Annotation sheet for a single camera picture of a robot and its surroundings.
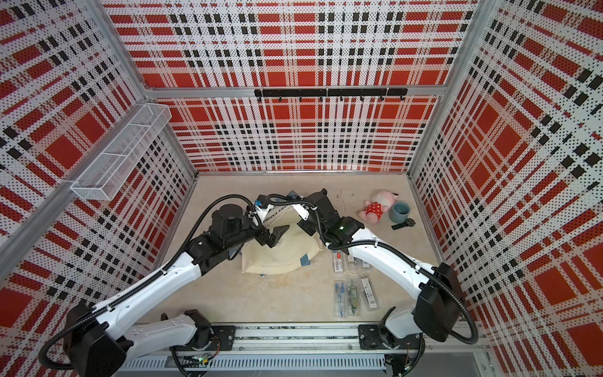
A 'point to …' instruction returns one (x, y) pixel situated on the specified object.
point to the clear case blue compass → (339, 298)
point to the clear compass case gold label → (350, 262)
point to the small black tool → (409, 222)
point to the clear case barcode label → (371, 298)
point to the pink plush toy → (377, 206)
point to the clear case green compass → (353, 297)
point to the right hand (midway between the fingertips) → (310, 207)
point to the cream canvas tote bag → (285, 253)
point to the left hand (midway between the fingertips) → (280, 217)
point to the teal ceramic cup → (399, 212)
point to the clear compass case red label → (338, 261)
